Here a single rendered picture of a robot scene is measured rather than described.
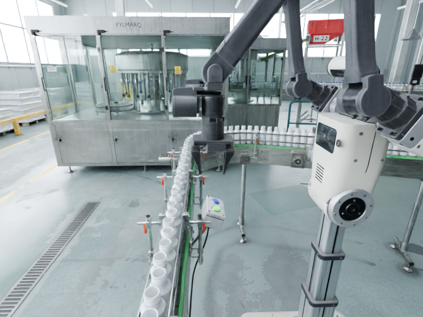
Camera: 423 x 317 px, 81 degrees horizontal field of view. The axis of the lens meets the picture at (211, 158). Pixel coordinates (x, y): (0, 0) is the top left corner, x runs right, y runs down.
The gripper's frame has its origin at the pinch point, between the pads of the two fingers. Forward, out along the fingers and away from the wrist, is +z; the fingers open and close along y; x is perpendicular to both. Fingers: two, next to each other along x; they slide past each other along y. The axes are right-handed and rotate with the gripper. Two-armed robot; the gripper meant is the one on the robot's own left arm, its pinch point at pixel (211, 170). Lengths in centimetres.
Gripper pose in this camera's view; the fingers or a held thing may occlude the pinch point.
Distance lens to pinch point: 66.4
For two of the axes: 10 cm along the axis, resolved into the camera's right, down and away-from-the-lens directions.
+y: 10.0, 0.1, 0.3
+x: -0.3, -3.3, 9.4
